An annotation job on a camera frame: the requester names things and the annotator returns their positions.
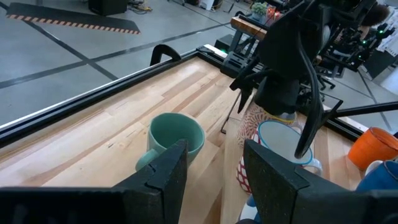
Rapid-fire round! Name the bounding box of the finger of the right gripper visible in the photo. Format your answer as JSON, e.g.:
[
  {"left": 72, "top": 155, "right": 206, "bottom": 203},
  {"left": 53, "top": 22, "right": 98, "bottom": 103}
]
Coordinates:
[
  {"left": 254, "top": 77, "right": 299, "bottom": 116},
  {"left": 229, "top": 57, "right": 265, "bottom": 114}
]

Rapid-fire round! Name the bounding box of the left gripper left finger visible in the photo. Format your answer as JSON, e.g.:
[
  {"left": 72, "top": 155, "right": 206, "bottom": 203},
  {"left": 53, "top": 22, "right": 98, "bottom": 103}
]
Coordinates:
[{"left": 0, "top": 139, "right": 189, "bottom": 224}]

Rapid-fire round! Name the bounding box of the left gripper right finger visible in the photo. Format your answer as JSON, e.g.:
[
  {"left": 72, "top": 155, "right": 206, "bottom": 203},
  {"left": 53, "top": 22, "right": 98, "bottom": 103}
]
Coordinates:
[{"left": 243, "top": 139, "right": 398, "bottom": 224}]

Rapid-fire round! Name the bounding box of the white mug red lattice pattern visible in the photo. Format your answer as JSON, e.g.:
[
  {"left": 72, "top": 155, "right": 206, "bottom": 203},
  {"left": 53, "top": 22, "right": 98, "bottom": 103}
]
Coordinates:
[{"left": 235, "top": 119, "right": 324, "bottom": 194}]

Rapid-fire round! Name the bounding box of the teal green mug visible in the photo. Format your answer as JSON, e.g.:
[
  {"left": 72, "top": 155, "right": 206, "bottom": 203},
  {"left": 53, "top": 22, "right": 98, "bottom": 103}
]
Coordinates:
[{"left": 135, "top": 112, "right": 206, "bottom": 172}]

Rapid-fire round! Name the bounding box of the orange mug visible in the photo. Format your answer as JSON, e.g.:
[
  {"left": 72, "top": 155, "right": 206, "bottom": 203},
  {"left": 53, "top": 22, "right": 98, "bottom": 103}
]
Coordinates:
[{"left": 347, "top": 126, "right": 398, "bottom": 171}]

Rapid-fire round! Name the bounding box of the black box green light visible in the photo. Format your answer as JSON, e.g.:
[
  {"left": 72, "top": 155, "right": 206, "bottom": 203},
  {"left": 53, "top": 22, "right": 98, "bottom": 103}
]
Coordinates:
[{"left": 214, "top": 33, "right": 240, "bottom": 78}]

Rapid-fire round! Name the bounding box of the wooden top workbench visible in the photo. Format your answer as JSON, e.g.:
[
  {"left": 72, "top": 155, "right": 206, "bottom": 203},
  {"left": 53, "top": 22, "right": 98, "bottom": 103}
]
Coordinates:
[{"left": 229, "top": 14, "right": 280, "bottom": 63}]

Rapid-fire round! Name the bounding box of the small potted plant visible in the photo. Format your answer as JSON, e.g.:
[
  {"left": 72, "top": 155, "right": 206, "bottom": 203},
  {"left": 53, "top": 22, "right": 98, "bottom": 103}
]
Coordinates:
[{"left": 251, "top": 1, "right": 268, "bottom": 16}]

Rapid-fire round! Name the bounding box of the person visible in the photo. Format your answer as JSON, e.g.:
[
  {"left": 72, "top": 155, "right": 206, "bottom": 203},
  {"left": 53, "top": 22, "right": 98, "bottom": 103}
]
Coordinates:
[{"left": 357, "top": 2, "right": 392, "bottom": 43}]

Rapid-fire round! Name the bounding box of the black table clamp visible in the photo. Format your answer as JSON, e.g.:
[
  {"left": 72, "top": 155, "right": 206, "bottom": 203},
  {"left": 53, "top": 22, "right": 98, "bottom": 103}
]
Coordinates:
[{"left": 150, "top": 44, "right": 182, "bottom": 67}]

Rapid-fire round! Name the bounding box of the black floor box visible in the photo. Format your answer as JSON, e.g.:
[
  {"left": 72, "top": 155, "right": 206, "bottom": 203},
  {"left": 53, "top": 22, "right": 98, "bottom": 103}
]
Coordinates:
[{"left": 88, "top": 0, "right": 128, "bottom": 16}]

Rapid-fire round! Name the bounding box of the black mat hazard striped edge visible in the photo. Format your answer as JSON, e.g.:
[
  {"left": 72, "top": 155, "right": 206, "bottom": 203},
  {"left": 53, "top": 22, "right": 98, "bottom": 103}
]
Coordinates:
[{"left": 6, "top": 2, "right": 141, "bottom": 35}]

